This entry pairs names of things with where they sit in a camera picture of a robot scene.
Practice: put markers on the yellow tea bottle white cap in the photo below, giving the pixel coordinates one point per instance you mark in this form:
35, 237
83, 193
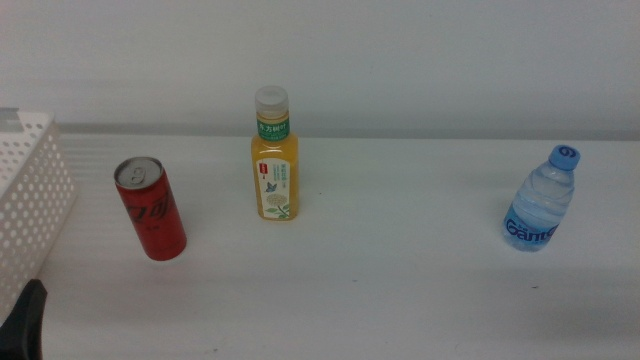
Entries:
275, 170

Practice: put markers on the clear water bottle blue cap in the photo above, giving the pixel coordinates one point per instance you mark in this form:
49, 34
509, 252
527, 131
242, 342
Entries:
540, 210

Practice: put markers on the white perforated plastic basket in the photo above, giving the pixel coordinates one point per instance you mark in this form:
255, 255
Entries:
30, 200

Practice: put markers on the grey metal rail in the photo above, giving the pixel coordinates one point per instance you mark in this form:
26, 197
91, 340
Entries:
7, 120

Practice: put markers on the red cola can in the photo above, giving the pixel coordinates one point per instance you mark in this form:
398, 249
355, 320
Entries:
152, 215

